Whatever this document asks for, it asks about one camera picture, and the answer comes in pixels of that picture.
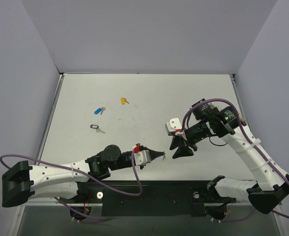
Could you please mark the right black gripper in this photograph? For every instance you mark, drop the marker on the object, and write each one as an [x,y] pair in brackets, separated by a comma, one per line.
[182,139]

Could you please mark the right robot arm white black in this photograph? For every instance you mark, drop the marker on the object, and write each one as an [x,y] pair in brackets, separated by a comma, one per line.
[218,117]

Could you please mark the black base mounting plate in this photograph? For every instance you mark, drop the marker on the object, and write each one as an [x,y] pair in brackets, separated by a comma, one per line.
[159,198]

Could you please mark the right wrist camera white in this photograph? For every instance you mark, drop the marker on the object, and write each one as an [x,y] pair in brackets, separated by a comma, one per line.
[174,127]

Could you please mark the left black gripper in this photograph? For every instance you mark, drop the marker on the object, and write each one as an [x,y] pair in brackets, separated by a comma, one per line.
[153,154]

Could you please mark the blue tag key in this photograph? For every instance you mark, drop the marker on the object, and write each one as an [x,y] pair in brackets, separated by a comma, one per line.
[99,111]

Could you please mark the black tag key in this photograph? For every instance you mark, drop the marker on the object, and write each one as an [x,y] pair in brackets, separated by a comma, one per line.
[96,128]

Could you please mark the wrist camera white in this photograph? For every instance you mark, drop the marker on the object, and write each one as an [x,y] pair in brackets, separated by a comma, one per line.
[174,127]
[141,157]

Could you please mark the yellow tag key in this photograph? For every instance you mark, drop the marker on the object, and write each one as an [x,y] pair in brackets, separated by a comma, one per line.
[124,101]

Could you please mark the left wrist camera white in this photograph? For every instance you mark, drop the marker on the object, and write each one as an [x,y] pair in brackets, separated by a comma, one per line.
[141,157]

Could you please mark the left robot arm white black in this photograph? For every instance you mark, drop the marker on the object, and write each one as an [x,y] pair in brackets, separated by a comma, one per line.
[24,181]

